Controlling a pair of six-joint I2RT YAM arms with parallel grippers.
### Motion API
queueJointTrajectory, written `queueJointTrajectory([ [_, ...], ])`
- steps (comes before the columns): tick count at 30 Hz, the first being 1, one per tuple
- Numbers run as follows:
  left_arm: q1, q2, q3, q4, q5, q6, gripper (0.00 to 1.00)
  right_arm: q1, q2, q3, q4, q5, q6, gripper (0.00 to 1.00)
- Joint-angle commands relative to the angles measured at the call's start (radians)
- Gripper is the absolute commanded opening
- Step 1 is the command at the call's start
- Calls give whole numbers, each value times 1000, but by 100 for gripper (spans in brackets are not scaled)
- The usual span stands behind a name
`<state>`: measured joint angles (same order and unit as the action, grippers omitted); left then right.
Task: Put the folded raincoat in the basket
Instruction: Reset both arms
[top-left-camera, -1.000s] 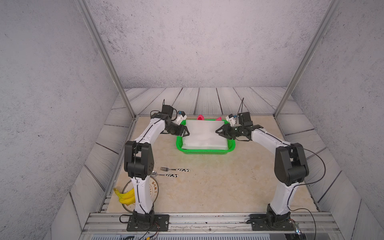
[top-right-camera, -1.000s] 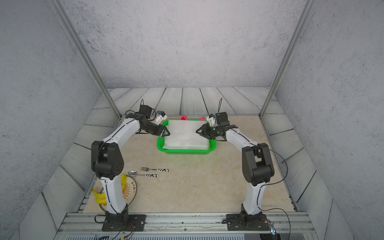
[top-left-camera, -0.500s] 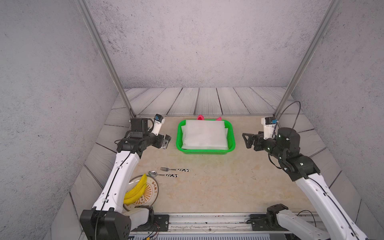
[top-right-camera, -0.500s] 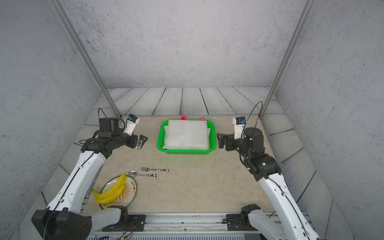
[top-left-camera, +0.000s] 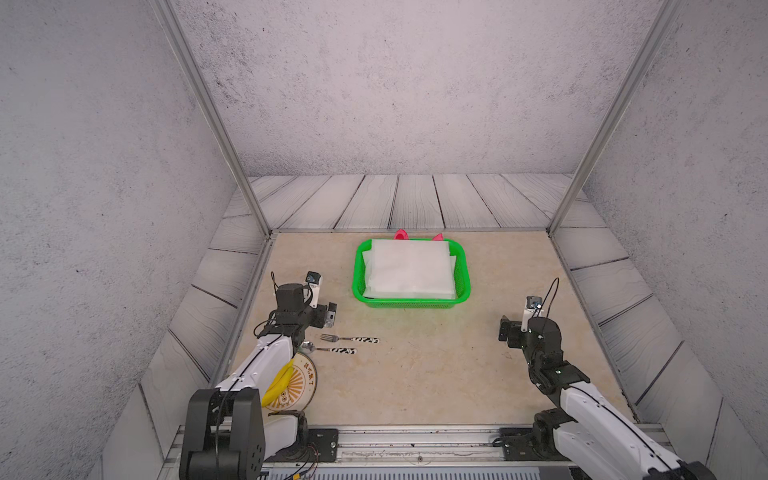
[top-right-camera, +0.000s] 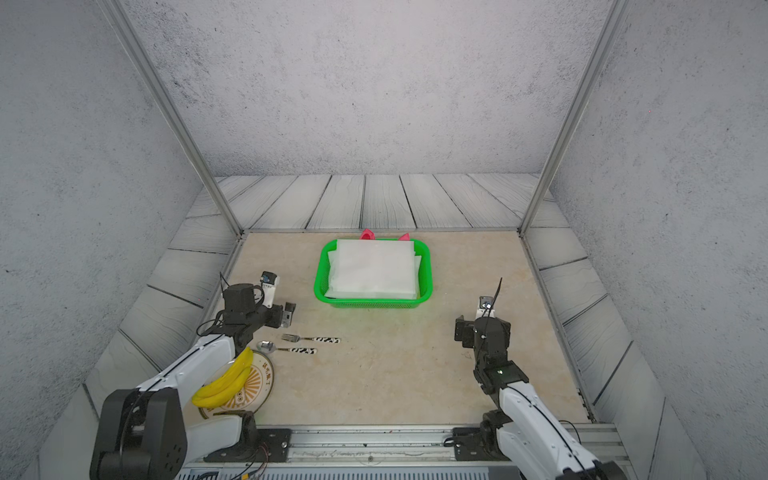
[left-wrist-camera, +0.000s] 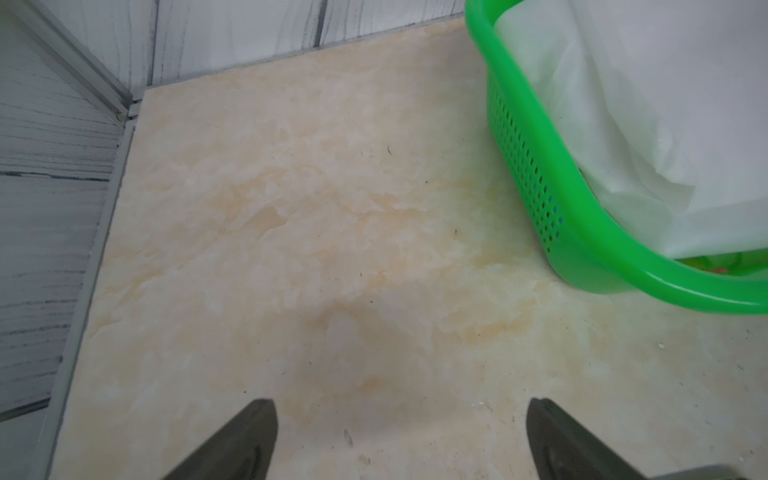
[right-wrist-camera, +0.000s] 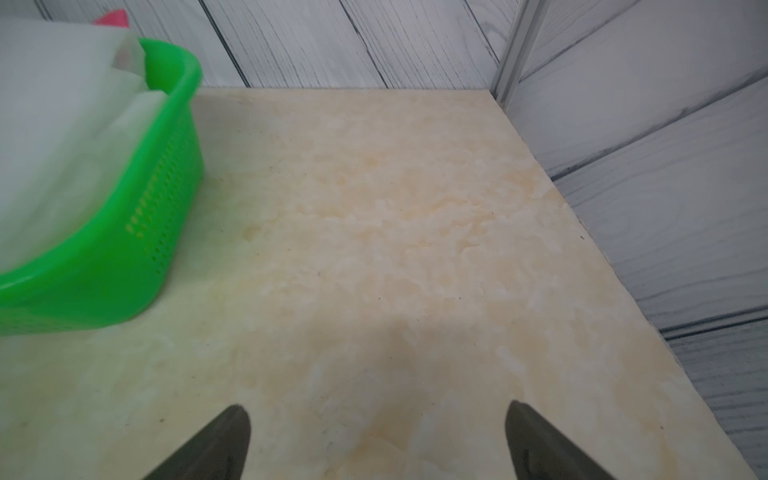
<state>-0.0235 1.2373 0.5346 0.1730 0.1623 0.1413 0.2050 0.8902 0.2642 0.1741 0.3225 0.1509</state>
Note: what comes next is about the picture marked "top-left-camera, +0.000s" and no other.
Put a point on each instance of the pink bunny raincoat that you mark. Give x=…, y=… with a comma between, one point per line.
x=402, y=234

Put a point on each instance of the green plastic basket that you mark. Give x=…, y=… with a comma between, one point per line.
x=461, y=277

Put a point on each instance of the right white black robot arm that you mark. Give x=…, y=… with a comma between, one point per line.
x=583, y=426

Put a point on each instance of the spoon with zebra handle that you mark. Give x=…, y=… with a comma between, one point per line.
x=310, y=347

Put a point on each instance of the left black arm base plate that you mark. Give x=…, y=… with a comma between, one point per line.
x=312, y=445

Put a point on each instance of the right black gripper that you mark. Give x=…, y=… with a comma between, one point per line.
x=516, y=328

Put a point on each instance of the white raincoat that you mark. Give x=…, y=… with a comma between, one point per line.
x=409, y=269

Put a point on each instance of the left metal corner post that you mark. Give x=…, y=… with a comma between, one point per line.
x=176, y=37

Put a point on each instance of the yellow bananas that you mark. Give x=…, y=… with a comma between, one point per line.
x=279, y=385

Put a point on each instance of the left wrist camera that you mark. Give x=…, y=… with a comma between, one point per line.
x=293, y=297

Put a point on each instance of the round patterned plate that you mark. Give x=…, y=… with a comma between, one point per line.
x=301, y=389

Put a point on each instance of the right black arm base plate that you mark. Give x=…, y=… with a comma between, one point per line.
x=535, y=442

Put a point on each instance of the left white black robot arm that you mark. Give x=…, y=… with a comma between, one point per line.
x=228, y=434

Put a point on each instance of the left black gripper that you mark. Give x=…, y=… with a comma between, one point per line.
x=320, y=320

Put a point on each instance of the metal corner post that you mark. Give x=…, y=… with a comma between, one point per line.
x=176, y=37
x=659, y=29

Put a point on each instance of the fork with zebra handle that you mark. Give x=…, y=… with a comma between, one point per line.
x=358, y=339

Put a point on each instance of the aluminium front rail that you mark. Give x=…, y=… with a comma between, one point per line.
x=420, y=452

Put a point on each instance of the right metal corner post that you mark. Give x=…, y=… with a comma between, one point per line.
x=659, y=29

